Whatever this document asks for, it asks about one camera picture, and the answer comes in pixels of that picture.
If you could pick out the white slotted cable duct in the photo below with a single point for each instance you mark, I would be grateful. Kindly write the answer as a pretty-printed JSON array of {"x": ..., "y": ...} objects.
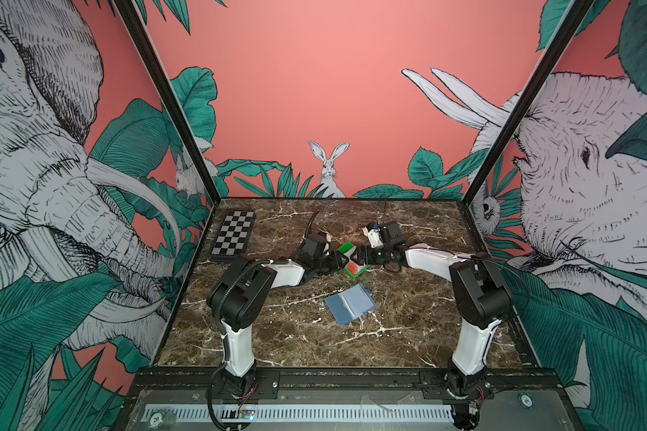
[{"x": 158, "y": 414}]

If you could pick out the left black frame post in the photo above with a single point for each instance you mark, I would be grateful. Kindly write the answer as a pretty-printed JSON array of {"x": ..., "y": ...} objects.
[{"x": 138, "y": 33}]

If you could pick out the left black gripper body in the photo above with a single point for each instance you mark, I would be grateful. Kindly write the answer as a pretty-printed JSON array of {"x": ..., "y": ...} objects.
[{"x": 323, "y": 266}]

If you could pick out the right black frame post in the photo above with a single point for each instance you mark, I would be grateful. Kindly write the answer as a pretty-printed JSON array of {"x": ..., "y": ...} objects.
[{"x": 569, "y": 24}]

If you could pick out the black white checkerboard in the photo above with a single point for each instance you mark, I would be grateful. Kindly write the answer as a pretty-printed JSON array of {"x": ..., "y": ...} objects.
[{"x": 233, "y": 235}]

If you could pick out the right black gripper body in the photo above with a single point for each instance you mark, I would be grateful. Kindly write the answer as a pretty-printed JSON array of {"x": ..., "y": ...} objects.
[{"x": 380, "y": 255}]

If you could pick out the white red credit card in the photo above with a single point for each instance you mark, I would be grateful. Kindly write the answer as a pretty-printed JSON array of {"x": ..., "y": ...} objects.
[{"x": 355, "y": 269}]

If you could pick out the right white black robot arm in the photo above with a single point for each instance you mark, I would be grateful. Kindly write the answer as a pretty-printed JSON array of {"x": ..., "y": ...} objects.
[{"x": 481, "y": 294}]

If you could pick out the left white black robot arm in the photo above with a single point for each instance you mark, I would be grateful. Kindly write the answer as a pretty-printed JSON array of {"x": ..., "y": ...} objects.
[{"x": 237, "y": 299}]

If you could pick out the blue card holder wallet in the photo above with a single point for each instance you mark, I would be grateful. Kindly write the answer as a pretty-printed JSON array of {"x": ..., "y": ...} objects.
[{"x": 350, "y": 304}]

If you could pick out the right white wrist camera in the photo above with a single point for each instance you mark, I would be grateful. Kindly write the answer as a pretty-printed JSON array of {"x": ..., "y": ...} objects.
[{"x": 373, "y": 235}]

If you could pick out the black frame post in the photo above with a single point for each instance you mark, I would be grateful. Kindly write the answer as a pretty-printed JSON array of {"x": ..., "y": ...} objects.
[
  {"x": 138, "y": 33},
  {"x": 569, "y": 24}
]

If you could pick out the green card tray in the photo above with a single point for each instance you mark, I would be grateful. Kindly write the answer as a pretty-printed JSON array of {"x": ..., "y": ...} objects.
[{"x": 348, "y": 249}]

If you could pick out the black front mounting rail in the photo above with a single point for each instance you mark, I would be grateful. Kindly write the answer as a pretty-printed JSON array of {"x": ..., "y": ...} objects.
[{"x": 268, "y": 383}]

